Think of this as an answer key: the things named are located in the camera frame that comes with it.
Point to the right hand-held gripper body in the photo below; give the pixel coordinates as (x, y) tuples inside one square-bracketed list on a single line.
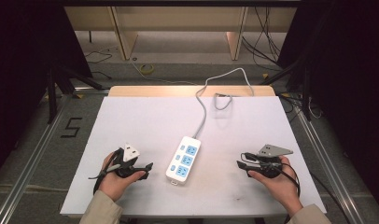
[(270, 163)]

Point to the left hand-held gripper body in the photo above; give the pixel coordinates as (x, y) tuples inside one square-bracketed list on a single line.
[(126, 163)]

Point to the person's left hand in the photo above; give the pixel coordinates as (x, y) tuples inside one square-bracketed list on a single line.
[(114, 183)]

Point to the person's right hand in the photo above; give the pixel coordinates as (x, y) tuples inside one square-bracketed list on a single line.
[(281, 186)]

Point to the white power strip blue sockets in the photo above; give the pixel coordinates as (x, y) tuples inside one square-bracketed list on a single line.
[(183, 160)]

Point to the black stand legs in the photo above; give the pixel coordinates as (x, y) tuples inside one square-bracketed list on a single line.
[(302, 87), (58, 90)]

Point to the yellow tape roll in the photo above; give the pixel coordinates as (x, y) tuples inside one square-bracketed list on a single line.
[(146, 68)]

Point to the black curtain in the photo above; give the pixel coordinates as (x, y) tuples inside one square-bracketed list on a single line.
[(19, 77), (349, 77)]

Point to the aluminium floor rail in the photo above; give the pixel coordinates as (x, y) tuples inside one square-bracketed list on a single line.
[(29, 168), (327, 161)]

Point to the beige wooden desk frame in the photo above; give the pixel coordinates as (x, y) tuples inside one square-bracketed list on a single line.
[(178, 18)]

